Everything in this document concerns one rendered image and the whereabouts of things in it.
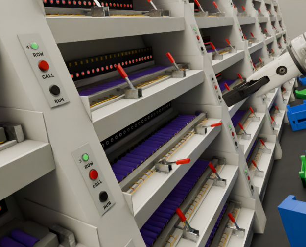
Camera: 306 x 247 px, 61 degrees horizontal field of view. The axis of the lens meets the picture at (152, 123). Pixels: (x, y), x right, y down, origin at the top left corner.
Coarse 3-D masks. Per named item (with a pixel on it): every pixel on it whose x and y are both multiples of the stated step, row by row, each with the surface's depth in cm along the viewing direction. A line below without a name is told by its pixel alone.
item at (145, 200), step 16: (192, 112) 104; (208, 112) 101; (144, 128) 88; (208, 128) 91; (192, 144) 80; (208, 144) 88; (176, 160) 71; (192, 160) 76; (160, 176) 64; (176, 176) 67; (144, 192) 58; (160, 192) 60; (144, 208) 54
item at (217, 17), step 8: (192, 8) 100; (200, 8) 116; (224, 8) 150; (232, 8) 148; (200, 16) 117; (208, 16) 131; (216, 16) 138; (224, 16) 138; (232, 16) 150; (200, 24) 108; (208, 24) 116; (216, 24) 125; (224, 24) 137; (232, 24) 150
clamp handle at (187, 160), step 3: (165, 159) 65; (183, 159) 63; (186, 159) 62; (189, 159) 62; (165, 162) 66; (168, 162) 65; (171, 162) 64; (174, 162) 64; (177, 162) 63; (180, 162) 62; (183, 162) 62; (186, 162) 61
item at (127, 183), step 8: (200, 120) 95; (184, 128) 86; (192, 128) 89; (176, 136) 81; (184, 136) 83; (168, 144) 76; (176, 144) 78; (160, 152) 71; (152, 160) 67; (144, 168) 64; (128, 176) 60; (136, 176) 61; (120, 184) 58; (128, 184) 58
